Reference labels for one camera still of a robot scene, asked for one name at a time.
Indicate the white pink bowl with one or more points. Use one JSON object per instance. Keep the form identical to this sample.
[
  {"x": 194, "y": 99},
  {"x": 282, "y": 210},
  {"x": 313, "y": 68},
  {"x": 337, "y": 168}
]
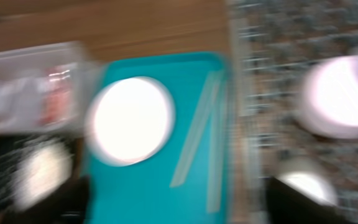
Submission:
[{"x": 327, "y": 100}]

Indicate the black plastic tray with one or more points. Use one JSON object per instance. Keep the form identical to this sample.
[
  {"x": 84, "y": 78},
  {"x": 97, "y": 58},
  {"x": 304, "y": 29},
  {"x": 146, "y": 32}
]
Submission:
[{"x": 13, "y": 148}]

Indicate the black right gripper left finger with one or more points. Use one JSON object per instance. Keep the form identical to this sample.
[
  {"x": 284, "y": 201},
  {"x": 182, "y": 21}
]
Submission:
[{"x": 68, "y": 204}]

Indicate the clear plastic bin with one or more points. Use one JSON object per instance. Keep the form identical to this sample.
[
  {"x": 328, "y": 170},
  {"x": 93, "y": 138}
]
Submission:
[{"x": 21, "y": 74}]

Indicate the white cup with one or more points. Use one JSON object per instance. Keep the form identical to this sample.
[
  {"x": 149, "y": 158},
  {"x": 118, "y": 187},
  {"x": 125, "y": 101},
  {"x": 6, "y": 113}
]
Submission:
[{"x": 308, "y": 178}]

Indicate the pile of rice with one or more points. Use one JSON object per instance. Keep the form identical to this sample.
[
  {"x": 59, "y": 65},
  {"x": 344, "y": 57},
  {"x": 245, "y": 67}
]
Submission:
[{"x": 40, "y": 173}]

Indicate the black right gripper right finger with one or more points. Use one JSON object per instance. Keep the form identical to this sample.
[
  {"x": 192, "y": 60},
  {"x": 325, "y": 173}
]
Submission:
[{"x": 286, "y": 205}]

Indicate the grey dishwasher rack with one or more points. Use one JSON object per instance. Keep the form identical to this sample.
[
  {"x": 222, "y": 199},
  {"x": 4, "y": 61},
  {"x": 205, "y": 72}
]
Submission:
[{"x": 274, "y": 42}]

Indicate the red snack wrapper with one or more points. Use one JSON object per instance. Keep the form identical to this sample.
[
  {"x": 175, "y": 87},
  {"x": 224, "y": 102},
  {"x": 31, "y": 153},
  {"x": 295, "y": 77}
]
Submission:
[{"x": 57, "y": 95}]

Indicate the wooden chopstick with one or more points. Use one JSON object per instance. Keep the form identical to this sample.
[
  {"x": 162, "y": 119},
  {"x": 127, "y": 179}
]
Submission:
[{"x": 203, "y": 108}]

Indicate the teal serving tray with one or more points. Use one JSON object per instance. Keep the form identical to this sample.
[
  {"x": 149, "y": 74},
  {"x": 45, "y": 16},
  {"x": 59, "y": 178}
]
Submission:
[{"x": 141, "y": 193}]

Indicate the white pink plate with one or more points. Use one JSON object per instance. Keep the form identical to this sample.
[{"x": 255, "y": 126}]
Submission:
[{"x": 129, "y": 121}]

